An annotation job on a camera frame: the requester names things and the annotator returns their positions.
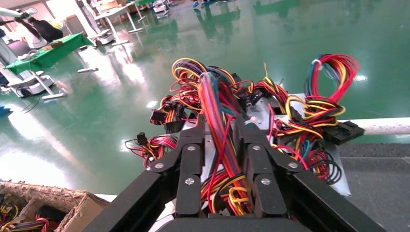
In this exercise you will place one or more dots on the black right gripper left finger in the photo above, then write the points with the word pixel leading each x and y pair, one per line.
pixel 189 166

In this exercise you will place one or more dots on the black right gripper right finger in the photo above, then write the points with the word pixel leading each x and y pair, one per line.
pixel 262 173

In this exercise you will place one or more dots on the brown cardboard box with dividers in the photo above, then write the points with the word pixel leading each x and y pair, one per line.
pixel 77 205

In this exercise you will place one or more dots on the white cart pipe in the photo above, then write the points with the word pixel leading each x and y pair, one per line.
pixel 384 126

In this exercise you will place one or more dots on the white table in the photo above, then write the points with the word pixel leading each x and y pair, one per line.
pixel 112 12

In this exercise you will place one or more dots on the green cloth table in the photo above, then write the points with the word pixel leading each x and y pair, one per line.
pixel 54 54

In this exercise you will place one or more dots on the small brown box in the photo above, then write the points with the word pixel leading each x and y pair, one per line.
pixel 52 44

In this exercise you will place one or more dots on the white headset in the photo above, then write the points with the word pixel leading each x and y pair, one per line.
pixel 27 56

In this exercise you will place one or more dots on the person in black clothes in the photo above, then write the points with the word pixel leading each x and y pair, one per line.
pixel 48 29

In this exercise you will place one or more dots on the person in white shirt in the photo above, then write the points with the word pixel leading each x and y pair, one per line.
pixel 32 35

